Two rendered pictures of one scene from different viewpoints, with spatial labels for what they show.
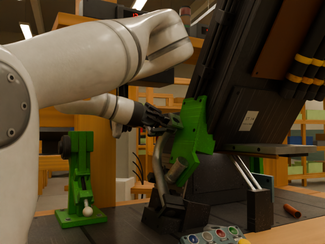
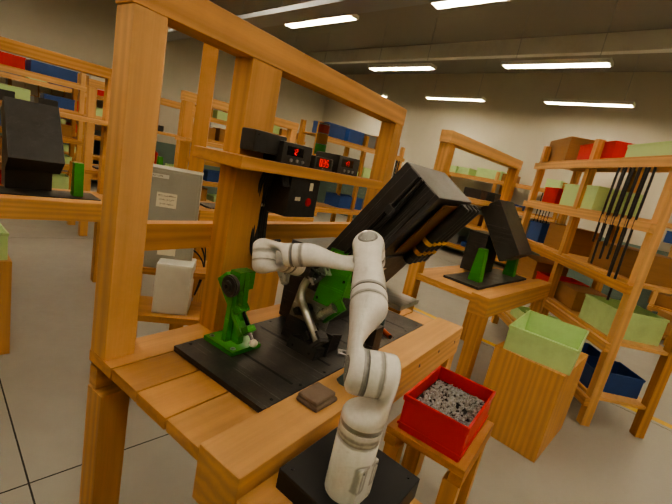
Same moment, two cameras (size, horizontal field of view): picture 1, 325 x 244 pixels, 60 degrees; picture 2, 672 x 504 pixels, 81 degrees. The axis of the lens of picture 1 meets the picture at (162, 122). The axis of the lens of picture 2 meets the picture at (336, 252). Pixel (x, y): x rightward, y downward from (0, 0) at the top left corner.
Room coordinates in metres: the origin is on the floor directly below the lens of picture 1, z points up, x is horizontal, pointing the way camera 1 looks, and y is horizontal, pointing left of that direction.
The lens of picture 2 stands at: (-0.37, 0.60, 1.57)
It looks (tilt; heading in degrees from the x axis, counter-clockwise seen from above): 12 degrees down; 332
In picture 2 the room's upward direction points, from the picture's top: 12 degrees clockwise
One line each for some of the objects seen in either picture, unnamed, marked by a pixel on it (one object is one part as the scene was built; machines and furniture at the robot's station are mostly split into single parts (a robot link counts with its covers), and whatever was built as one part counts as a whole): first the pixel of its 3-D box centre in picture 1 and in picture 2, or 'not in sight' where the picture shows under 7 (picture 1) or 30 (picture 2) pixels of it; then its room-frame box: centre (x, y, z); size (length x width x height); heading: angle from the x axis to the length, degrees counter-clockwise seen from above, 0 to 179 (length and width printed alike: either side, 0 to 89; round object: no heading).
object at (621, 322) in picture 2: not in sight; (579, 255); (1.97, -3.41, 1.19); 2.30 x 0.55 x 2.39; 150
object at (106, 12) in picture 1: (101, 13); (264, 142); (1.01, 0.22, 1.59); 0.15 x 0.07 x 0.07; 118
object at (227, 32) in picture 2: not in sight; (314, 76); (1.21, 0.00, 1.89); 1.50 x 0.09 x 0.09; 118
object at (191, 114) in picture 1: (196, 130); (339, 277); (0.86, -0.10, 1.17); 0.13 x 0.12 x 0.20; 118
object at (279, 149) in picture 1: (243, 148); (366, 289); (0.90, -0.26, 1.11); 0.39 x 0.16 x 0.03; 28
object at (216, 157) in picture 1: (205, 156); (322, 280); (1.12, -0.17, 1.07); 0.30 x 0.18 x 0.34; 118
